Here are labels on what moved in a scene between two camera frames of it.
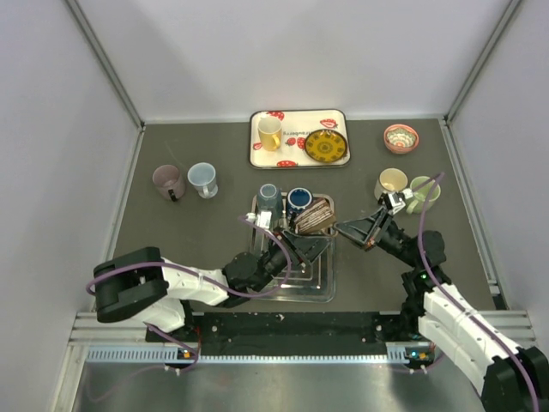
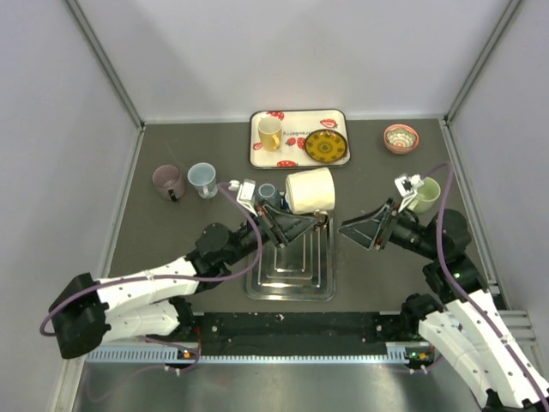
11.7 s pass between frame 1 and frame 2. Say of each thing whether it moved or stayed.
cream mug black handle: moved
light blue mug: stayed
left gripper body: moved
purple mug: stayed
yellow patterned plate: stayed
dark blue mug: moved
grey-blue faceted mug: stayed
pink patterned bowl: stayed
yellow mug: stayed
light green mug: stayed
